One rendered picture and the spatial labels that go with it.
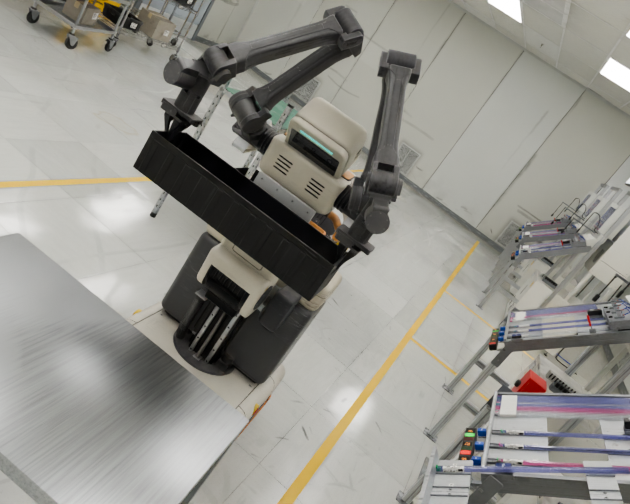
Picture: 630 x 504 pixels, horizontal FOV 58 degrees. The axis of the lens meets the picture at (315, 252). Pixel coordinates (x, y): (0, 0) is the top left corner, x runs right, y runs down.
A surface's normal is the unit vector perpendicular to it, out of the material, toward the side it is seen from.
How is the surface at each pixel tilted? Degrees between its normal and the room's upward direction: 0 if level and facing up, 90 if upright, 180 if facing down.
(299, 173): 98
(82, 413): 0
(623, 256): 90
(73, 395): 0
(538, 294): 90
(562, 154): 90
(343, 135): 42
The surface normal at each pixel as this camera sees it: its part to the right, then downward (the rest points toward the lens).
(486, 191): -0.36, 0.14
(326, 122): 0.20, -0.44
